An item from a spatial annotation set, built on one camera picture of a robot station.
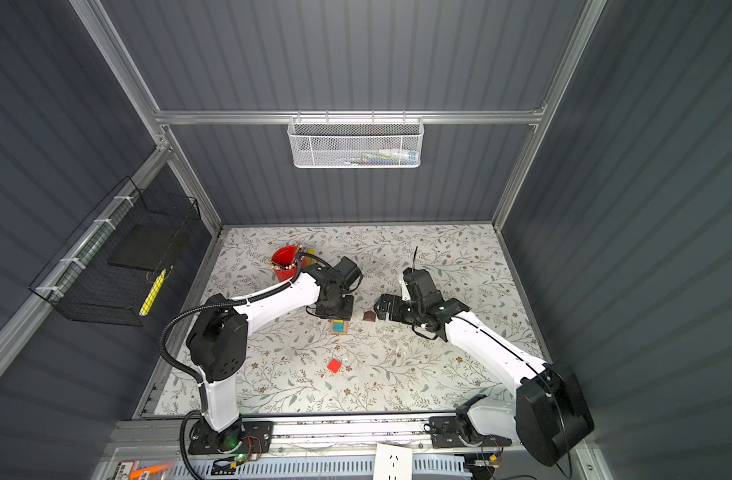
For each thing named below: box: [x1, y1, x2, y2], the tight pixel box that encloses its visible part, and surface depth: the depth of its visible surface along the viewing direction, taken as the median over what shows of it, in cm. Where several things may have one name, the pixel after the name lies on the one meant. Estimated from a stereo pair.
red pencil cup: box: [271, 245, 299, 282], surface depth 96 cm
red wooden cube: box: [327, 358, 342, 374], surface depth 87 cm
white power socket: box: [373, 443, 413, 480], surface depth 69 cm
